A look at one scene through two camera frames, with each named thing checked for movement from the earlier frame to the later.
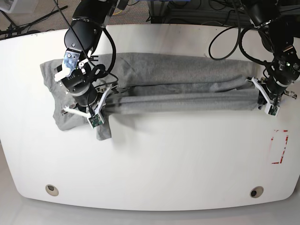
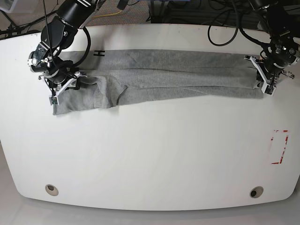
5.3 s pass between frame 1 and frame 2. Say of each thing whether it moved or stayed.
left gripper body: moved
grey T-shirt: moved
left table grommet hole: stayed
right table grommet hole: stayed
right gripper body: moved
